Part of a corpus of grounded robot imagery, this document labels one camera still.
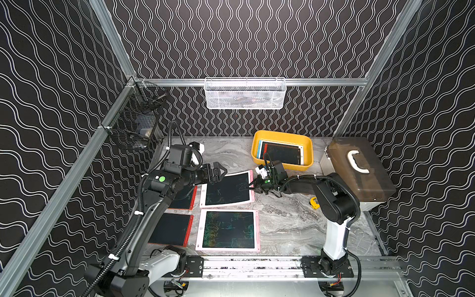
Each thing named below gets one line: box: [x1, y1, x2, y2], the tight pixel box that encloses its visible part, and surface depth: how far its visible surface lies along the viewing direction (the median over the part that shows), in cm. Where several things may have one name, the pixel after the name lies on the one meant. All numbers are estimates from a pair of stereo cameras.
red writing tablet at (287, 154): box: [262, 143, 301, 166], surface depth 115 cm
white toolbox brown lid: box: [319, 136, 397, 212], surface depth 88 cm
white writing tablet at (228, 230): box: [195, 209, 261, 252], surface depth 86 cm
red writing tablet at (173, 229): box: [147, 212, 194, 248], surface depth 86 cm
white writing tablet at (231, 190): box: [199, 170, 255, 208], surface depth 95 cm
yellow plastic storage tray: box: [251, 129, 314, 172], surface depth 116 cm
